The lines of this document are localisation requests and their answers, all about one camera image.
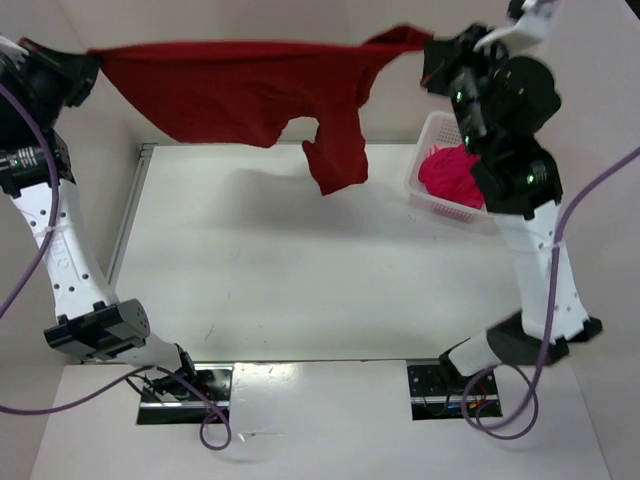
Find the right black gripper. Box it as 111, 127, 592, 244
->
416, 21, 506, 152

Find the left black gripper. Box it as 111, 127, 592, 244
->
5, 37, 101, 129

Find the dark red t shirt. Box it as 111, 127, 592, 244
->
93, 25, 433, 195

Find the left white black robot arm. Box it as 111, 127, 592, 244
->
1, 38, 200, 400

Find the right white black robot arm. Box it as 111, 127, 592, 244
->
422, 24, 603, 393

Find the white plastic basket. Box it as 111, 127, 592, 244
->
405, 111, 491, 224

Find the pink t shirt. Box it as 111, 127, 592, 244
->
418, 145, 484, 209

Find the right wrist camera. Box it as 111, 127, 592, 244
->
474, 0, 558, 54

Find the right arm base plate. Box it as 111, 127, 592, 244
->
406, 360, 503, 421

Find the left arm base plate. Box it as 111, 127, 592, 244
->
136, 363, 234, 426

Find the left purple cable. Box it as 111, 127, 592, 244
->
0, 82, 233, 452

